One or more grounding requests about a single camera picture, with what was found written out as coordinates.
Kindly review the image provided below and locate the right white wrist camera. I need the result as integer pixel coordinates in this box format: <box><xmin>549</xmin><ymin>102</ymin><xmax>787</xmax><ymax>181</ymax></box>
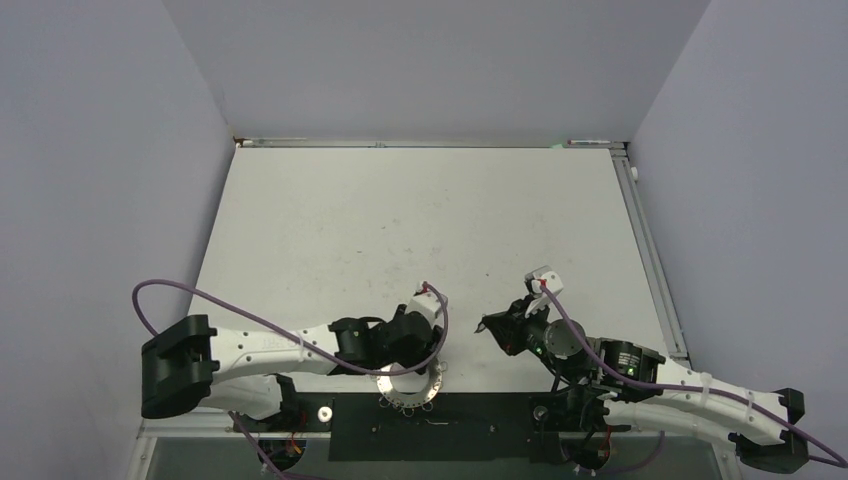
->
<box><xmin>524</xmin><ymin>265</ymin><xmax>564</xmax><ymax>301</ymax></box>

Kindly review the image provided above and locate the metal keyring disc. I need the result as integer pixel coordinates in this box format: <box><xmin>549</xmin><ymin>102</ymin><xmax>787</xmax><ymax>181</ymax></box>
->
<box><xmin>375</xmin><ymin>360</ymin><xmax>448</xmax><ymax>418</ymax></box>

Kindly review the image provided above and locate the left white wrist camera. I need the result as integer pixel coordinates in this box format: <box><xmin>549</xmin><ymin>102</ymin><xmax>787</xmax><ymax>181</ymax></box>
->
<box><xmin>405</xmin><ymin>282</ymin><xmax>448</xmax><ymax>324</ymax></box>

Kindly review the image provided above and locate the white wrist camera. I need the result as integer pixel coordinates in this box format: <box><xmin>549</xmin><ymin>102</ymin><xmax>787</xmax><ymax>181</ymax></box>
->
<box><xmin>405</xmin><ymin>282</ymin><xmax>448</xmax><ymax>324</ymax></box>
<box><xmin>524</xmin><ymin>265</ymin><xmax>564</xmax><ymax>301</ymax></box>

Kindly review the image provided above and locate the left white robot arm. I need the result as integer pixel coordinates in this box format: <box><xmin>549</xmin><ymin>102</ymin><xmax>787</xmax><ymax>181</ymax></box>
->
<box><xmin>141</xmin><ymin>294</ymin><xmax>444</xmax><ymax>430</ymax></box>

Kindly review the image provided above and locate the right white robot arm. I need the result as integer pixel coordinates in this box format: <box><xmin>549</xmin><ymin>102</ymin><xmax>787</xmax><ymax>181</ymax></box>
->
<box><xmin>477</xmin><ymin>295</ymin><xmax>811</xmax><ymax>474</ymax></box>

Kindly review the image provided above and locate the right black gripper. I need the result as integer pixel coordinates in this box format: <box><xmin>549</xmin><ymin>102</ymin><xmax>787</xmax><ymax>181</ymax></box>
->
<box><xmin>482</xmin><ymin>292</ymin><xmax>581</xmax><ymax>383</ymax></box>

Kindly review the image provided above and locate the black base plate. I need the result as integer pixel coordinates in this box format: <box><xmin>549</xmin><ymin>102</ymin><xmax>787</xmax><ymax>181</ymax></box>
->
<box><xmin>245</xmin><ymin>388</ymin><xmax>610</xmax><ymax>464</ymax></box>

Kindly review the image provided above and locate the marker pen on rail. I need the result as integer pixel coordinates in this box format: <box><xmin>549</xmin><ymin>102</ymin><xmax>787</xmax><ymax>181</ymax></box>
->
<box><xmin>565</xmin><ymin>140</ymin><xmax>613</xmax><ymax>149</ymax></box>

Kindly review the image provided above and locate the aluminium frame rail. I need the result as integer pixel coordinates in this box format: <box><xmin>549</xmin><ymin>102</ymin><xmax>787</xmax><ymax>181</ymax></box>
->
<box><xmin>609</xmin><ymin>143</ymin><xmax>690</xmax><ymax>364</ymax></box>

